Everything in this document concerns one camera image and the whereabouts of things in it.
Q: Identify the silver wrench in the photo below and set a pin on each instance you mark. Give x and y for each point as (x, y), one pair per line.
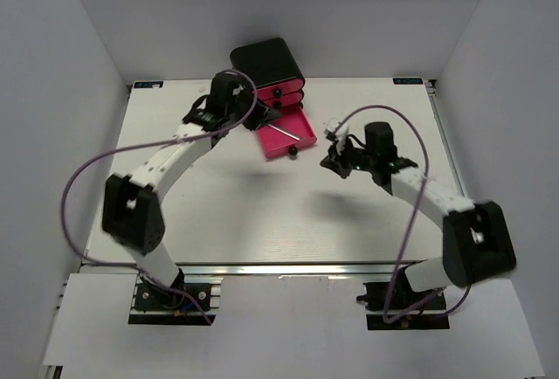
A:
(286, 133)

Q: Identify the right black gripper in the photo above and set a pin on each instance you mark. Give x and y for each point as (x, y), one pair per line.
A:
(335, 162)

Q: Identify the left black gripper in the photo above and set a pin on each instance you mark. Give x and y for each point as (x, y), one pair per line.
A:
(261, 116)

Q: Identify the left blue label sticker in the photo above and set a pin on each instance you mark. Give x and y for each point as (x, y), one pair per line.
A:
(148, 85)

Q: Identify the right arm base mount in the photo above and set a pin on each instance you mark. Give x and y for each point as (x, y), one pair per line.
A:
(430, 316)

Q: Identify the aluminium table rail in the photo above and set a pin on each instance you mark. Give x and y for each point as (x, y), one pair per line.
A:
(271, 270)

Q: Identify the black drawer cabinet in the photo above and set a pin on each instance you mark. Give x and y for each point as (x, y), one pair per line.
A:
(267, 63)

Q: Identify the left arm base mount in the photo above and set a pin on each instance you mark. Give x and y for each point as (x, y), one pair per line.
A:
(153, 307)

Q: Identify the blue label sticker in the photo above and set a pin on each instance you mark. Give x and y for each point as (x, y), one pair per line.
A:
(407, 81)
(148, 85)

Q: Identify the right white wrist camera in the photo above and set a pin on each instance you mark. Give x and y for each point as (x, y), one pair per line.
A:
(337, 132)

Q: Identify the right blue label sticker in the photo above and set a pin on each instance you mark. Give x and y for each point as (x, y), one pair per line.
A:
(407, 81)

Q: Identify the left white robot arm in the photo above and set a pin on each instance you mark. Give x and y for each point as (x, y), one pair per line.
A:
(132, 205)

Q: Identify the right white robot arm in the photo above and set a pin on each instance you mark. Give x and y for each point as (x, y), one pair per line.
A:
(476, 243)

